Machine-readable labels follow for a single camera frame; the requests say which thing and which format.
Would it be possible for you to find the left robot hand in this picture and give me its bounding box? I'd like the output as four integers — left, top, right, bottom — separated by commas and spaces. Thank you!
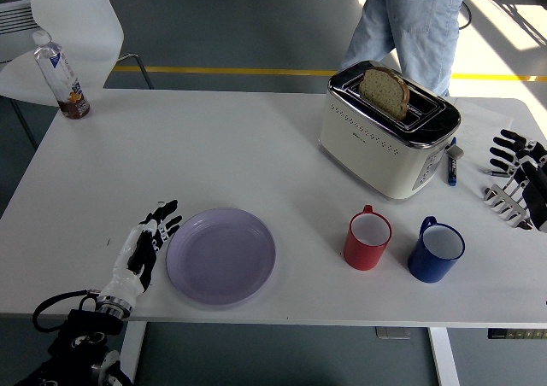
98, 199, 184, 309

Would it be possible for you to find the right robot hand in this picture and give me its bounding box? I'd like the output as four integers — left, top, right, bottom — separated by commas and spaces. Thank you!
489, 128, 547, 234

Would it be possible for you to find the purple plate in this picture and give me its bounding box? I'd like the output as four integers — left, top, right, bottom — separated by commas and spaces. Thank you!
165, 208, 277, 307

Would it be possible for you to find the bread slice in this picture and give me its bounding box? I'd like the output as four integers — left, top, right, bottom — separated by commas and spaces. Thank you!
357, 66, 410, 121

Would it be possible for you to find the metal toast rack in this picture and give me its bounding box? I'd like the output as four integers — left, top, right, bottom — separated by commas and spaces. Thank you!
483, 174, 535, 230

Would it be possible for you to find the white table leg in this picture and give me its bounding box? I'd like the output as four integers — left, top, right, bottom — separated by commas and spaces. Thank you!
426, 326, 461, 386
113, 320, 147, 386

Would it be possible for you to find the blue marker pen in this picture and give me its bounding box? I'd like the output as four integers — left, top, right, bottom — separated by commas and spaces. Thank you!
446, 137, 459, 186

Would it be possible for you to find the white paper sheet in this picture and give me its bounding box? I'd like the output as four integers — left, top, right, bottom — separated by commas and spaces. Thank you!
452, 97, 514, 169

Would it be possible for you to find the blue enamel mug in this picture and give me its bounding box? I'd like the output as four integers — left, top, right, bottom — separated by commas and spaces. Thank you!
407, 217, 466, 284

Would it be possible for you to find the black table control panel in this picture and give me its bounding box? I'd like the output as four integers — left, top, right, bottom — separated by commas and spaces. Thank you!
487, 328, 547, 341

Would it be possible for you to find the cream and chrome toaster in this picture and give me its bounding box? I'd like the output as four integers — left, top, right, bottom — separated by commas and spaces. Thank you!
319, 60, 462, 200

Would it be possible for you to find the red enamel mug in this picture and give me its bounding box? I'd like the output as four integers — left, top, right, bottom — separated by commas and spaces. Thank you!
343, 205, 393, 272

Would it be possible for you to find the clear plastic drink bottle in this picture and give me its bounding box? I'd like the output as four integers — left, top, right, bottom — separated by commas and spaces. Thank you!
32, 29, 91, 120

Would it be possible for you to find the person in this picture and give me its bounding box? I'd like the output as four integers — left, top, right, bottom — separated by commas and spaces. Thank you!
339, 0, 508, 97

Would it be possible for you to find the white chair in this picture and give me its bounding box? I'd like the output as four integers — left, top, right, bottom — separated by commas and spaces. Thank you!
0, 0, 155, 150

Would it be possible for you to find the white radiator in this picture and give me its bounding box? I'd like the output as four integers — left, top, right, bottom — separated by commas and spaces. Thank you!
0, 0, 44, 41

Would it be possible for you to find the black floor cable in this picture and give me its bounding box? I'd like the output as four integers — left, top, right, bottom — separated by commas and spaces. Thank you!
459, 0, 473, 31

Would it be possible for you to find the grey table bracket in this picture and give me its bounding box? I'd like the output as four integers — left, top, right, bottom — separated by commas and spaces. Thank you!
374, 325, 412, 341

